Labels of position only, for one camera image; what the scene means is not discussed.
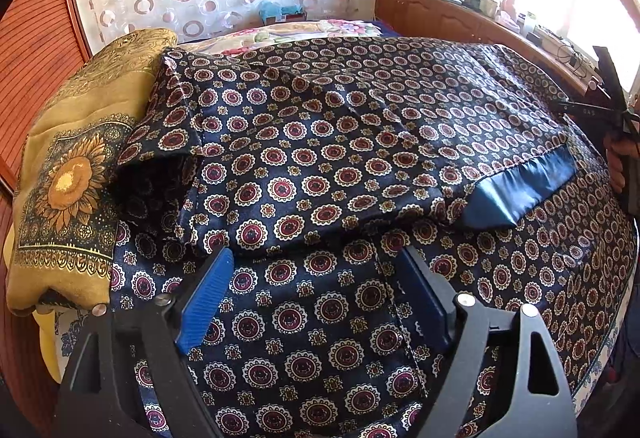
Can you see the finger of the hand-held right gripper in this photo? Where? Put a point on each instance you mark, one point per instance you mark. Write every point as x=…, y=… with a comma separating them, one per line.
x=610, y=73
x=590, y=109

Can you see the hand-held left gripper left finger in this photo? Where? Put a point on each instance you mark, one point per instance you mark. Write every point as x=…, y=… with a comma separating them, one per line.
x=207, y=298

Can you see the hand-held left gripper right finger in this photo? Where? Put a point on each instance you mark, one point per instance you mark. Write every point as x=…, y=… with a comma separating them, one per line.
x=422, y=288

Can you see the person's right hand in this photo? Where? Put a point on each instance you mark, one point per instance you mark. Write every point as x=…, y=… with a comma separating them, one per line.
x=615, y=163

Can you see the pink tissue pack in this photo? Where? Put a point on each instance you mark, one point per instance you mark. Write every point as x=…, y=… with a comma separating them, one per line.
x=510, y=11

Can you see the long wooden cabinet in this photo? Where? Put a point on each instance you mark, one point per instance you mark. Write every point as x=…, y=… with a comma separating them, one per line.
x=450, y=18

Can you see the gold sunflower-patterned cloth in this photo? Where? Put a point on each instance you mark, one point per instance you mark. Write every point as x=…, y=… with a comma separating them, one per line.
x=80, y=168

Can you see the navy blue bed sheet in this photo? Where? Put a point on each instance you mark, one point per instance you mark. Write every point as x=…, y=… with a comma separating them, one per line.
x=385, y=26

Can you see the pink floral blanket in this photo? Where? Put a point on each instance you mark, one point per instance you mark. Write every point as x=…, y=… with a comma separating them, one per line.
x=280, y=33

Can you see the small box with blue bag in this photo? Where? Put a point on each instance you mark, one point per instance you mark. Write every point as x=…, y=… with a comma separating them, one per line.
x=280, y=13

